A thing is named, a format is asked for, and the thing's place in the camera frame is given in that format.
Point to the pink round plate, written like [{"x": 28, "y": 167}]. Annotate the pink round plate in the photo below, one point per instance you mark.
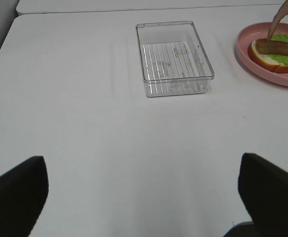
[{"x": 244, "y": 39}]

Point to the brown bacon strip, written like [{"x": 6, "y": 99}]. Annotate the brown bacon strip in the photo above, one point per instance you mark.
[{"x": 266, "y": 46}]

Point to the bread slice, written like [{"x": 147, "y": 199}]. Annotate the bread slice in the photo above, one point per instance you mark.
[{"x": 266, "y": 62}]

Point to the red bacon strip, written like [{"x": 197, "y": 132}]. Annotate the red bacon strip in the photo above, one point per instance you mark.
[{"x": 282, "y": 12}]

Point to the clear left plastic tray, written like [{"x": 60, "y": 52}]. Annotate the clear left plastic tray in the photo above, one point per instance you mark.
[{"x": 173, "y": 59}]

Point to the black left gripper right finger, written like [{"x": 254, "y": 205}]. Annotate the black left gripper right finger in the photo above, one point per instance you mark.
[{"x": 263, "y": 188}]

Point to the green lettuce leaf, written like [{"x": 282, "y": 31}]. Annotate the green lettuce leaf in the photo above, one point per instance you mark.
[{"x": 283, "y": 59}]

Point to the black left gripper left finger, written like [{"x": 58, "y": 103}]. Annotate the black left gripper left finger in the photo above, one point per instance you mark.
[{"x": 23, "y": 194}]

